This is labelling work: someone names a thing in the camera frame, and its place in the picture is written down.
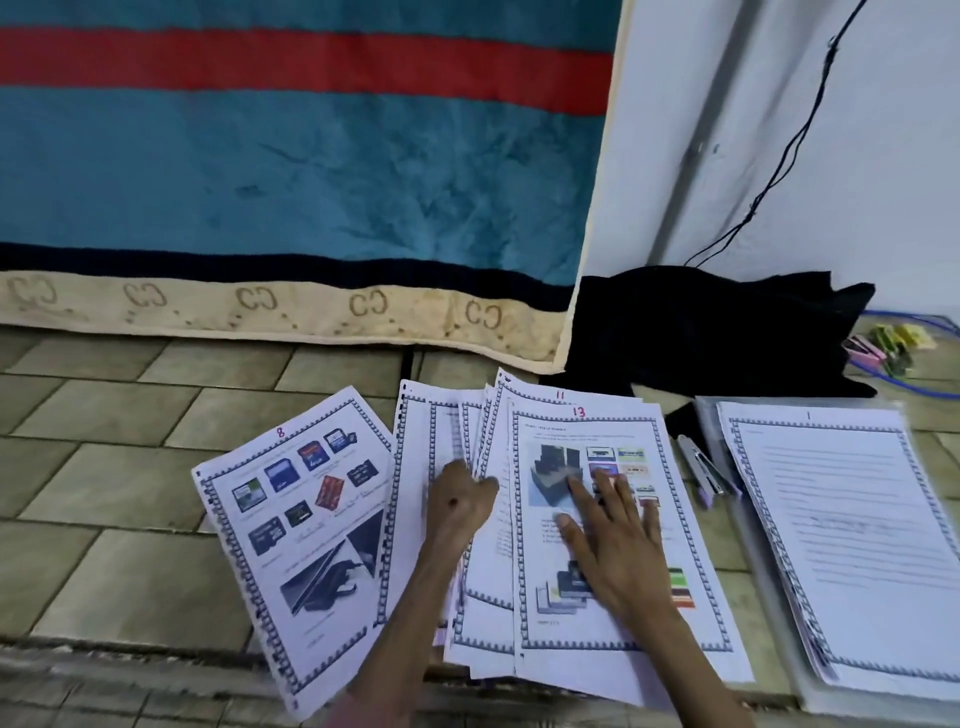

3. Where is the printed page with device pictures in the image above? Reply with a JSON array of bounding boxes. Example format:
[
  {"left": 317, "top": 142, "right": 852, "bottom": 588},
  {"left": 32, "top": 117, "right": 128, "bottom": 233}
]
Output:
[{"left": 509, "top": 400, "right": 756, "bottom": 685}]

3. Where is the clear plastic folder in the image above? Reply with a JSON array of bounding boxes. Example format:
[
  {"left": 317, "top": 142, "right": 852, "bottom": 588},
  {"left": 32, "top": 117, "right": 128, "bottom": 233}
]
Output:
[{"left": 693, "top": 395, "right": 960, "bottom": 719}]

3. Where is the person's left forearm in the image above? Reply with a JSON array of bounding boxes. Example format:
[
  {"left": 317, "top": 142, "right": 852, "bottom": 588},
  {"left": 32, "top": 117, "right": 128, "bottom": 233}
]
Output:
[{"left": 321, "top": 547, "right": 481, "bottom": 728}]

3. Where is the purple and silver stapler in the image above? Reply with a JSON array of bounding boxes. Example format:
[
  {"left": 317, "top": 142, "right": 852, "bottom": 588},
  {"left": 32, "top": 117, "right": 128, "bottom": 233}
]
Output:
[{"left": 676, "top": 432, "right": 745, "bottom": 511}]

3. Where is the blue cable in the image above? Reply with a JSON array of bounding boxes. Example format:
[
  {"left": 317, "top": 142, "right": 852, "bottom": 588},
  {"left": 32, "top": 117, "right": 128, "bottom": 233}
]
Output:
[{"left": 846, "top": 309, "right": 960, "bottom": 400}]

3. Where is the printed page with memory cards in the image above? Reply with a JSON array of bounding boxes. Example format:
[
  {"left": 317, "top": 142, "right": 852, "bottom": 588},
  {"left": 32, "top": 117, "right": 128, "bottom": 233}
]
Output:
[{"left": 190, "top": 385, "right": 396, "bottom": 723}]

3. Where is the person's right forearm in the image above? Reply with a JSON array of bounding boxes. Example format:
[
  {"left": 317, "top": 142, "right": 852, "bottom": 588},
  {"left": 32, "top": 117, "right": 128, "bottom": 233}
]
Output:
[{"left": 600, "top": 598, "right": 760, "bottom": 728}]

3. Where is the pink binder clip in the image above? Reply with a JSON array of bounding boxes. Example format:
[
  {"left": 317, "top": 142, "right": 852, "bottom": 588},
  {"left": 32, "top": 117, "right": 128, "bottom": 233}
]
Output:
[{"left": 840, "top": 335, "right": 888, "bottom": 370}]

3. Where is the stack of text sheets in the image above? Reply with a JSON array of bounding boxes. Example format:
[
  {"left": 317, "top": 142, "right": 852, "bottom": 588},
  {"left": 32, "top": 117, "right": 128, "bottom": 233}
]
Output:
[{"left": 715, "top": 400, "right": 960, "bottom": 685}]

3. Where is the person's left hand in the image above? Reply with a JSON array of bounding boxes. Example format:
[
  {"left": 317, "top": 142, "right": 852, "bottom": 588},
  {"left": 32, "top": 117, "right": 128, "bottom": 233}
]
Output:
[{"left": 424, "top": 459, "right": 501, "bottom": 558}]

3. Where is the blue blanket with red stripe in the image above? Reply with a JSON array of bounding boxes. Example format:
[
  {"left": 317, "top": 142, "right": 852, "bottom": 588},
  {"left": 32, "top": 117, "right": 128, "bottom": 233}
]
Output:
[{"left": 0, "top": 0, "right": 636, "bottom": 375}]

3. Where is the fanned pile of bordered pages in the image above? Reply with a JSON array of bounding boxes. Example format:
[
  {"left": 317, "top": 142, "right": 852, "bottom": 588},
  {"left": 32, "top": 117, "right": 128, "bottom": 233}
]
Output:
[{"left": 390, "top": 366, "right": 678, "bottom": 680}]

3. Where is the person's right hand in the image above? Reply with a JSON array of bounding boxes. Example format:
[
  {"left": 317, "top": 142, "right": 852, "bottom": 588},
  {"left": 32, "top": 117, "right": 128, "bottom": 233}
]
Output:
[{"left": 554, "top": 474, "right": 681, "bottom": 625}]

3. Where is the black cable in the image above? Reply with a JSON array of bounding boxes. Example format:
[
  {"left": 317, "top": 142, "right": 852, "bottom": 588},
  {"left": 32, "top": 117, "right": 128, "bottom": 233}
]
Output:
[{"left": 681, "top": 0, "right": 871, "bottom": 270}]

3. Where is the black cloth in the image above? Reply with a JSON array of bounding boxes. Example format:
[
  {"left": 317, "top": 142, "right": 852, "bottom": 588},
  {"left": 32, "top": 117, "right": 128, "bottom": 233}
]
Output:
[{"left": 561, "top": 264, "right": 879, "bottom": 440}]

